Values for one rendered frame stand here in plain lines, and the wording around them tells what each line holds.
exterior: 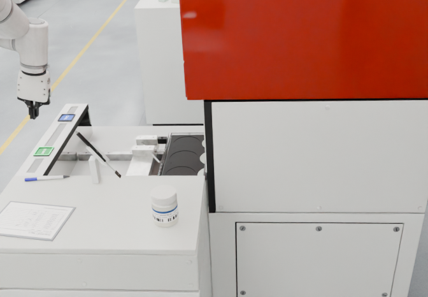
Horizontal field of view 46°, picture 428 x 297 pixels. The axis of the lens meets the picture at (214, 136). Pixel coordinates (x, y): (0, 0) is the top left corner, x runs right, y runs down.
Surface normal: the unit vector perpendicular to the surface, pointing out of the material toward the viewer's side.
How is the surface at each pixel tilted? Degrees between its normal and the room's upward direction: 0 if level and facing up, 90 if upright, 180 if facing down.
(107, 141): 0
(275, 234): 90
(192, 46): 90
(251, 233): 90
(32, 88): 93
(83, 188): 0
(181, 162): 0
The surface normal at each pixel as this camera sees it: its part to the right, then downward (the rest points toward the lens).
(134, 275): -0.05, 0.48
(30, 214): -0.04, -0.88
